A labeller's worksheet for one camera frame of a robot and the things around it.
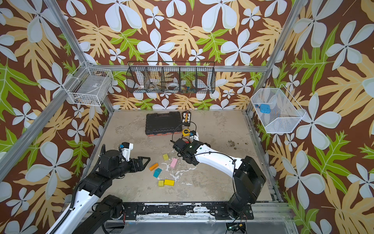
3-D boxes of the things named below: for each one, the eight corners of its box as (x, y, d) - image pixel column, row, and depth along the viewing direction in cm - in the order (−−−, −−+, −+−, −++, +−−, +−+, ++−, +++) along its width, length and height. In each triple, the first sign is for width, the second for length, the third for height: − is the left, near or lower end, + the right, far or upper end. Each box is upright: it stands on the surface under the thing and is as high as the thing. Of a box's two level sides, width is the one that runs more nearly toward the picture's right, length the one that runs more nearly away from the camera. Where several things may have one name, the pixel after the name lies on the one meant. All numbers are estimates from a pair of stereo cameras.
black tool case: (146, 137, 105) (144, 133, 101) (147, 118, 117) (146, 113, 113) (182, 134, 107) (182, 129, 103) (180, 115, 119) (179, 110, 115)
